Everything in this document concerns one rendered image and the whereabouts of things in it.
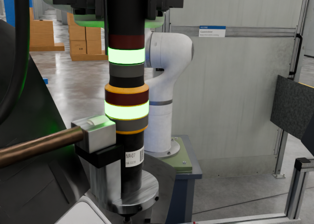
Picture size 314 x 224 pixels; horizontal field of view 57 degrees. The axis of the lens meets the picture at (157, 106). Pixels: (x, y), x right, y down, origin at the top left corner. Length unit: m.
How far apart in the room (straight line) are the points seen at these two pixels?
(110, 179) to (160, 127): 0.73
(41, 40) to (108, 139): 9.29
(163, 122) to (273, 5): 1.61
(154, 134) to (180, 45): 0.32
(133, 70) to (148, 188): 0.13
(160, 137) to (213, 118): 1.41
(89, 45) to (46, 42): 2.01
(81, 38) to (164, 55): 6.94
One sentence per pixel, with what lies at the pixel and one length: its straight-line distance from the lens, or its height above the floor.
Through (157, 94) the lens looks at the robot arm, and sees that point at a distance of 0.97.
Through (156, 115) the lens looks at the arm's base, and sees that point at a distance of 0.99.
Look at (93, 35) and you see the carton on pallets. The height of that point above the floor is 0.62.
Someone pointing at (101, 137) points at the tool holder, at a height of 1.35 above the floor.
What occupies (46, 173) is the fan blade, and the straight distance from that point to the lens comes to 0.29.
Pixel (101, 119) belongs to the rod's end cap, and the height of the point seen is 1.36.
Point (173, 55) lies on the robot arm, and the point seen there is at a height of 1.31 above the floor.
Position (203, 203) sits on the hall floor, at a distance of 2.41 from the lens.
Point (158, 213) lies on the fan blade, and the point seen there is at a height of 1.19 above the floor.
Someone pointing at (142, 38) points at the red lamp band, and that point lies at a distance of 0.27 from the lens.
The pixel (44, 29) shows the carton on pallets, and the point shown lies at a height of 0.63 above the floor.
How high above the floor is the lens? 1.46
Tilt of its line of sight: 20 degrees down
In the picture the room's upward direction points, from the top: 2 degrees clockwise
